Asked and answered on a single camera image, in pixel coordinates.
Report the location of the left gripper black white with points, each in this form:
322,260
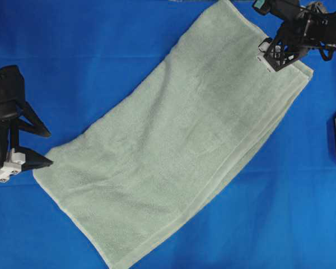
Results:
17,114

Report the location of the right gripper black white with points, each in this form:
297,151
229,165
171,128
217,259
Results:
288,46

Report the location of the light green bath towel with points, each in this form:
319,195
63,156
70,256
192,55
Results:
145,168

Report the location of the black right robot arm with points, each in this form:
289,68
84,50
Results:
304,28

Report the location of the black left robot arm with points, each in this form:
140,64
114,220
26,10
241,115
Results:
16,114

